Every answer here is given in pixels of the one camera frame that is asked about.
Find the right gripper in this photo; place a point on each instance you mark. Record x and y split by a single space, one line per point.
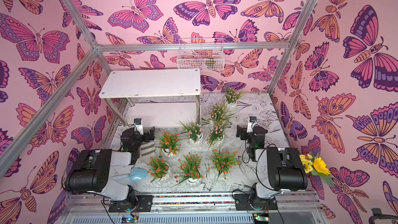
241 132

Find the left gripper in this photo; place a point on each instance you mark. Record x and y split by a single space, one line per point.
146 136

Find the orange plant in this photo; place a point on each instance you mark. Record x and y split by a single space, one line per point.
223 161
169 145
158 168
189 169

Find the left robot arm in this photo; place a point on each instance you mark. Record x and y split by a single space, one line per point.
110 173

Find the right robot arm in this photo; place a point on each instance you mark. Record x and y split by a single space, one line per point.
277 169

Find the white two-tier rack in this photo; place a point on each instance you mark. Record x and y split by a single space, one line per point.
122 87

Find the pink plant front right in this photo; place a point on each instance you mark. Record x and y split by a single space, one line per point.
217 131

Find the pink plant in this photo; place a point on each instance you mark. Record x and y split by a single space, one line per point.
232 97
217 131
219 114
194 132

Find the pink plant far back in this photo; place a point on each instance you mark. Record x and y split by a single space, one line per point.
232 97

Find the pink plant left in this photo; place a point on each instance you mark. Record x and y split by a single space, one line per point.
194 132

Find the yellow flower bouquet vase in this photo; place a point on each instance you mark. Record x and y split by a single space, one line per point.
315 165

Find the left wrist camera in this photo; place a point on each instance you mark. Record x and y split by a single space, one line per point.
139 125

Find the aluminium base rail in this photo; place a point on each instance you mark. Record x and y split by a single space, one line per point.
200 208

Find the white wire basket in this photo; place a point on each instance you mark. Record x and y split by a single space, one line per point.
206 54

